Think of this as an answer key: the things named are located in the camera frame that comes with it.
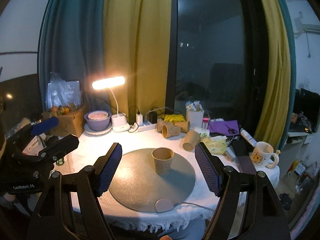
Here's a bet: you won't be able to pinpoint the yellow tissue pack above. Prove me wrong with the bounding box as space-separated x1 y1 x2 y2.
202 135 227 155

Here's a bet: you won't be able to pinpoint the patterned cup front lying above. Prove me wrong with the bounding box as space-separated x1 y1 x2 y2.
162 124 181 139

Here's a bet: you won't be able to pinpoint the patterned brown paper cup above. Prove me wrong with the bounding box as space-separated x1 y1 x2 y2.
151 147 175 176

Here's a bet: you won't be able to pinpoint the plain brown cup back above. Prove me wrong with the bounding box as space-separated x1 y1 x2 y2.
175 121 190 133

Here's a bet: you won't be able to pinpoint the teal curtain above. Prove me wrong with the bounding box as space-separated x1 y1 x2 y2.
37 0 110 111

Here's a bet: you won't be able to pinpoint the white tablecloth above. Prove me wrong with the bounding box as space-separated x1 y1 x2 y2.
49 127 281 233

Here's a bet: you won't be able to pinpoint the white basket with packets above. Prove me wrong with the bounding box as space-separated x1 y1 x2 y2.
185 101 204 129

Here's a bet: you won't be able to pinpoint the dark phone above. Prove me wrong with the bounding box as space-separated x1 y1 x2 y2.
237 155 257 176

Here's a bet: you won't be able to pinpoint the round grey heating mat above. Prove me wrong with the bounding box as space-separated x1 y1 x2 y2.
108 148 196 212

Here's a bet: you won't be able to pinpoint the white green printed cup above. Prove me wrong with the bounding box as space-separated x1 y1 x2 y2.
194 127 210 138

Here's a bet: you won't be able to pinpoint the patterned cup back lying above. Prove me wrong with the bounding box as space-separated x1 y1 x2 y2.
157 119 165 133

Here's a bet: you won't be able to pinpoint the yellow curtain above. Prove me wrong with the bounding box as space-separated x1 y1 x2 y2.
103 0 171 122

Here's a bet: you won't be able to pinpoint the white tube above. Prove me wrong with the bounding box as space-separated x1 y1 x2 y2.
240 128 257 147

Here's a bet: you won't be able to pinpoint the white charger plug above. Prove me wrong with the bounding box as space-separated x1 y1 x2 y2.
136 113 143 127

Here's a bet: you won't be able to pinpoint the yellow plastic bag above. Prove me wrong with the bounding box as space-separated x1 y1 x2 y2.
163 114 186 124

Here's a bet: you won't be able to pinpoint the purple bowl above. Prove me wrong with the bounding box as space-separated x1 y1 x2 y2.
84 111 111 132

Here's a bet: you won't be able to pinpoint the black charger adapter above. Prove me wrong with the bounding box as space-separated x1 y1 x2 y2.
149 111 158 124

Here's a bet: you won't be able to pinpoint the white power strip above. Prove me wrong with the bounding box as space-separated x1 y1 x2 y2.
137 121 157 132

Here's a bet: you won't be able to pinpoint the purple cloth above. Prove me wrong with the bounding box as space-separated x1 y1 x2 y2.
208 120 240 137

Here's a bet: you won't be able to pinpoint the pink-capped small bottle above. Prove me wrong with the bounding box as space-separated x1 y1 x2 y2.
202 117 210 129

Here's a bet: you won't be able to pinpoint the white bear mug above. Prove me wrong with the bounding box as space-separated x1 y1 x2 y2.
250 141 279 169

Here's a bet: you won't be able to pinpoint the white plate under bowl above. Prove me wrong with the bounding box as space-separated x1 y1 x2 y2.
83 122 113 137

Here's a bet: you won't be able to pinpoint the plain brown cup lying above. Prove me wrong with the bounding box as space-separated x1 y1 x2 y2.
182 131 200 151

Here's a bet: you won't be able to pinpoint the white desk lamp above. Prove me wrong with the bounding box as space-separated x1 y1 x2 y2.
92 76 130 133

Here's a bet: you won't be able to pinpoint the black scissors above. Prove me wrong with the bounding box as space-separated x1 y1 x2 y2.
225 125 238 135

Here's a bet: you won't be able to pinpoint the cardboard box with fruit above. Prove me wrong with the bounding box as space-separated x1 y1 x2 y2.
46 105 88 138

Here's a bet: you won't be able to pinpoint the patterned cup lying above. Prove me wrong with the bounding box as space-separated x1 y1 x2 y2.
162 124 181 139
157 119 165 133

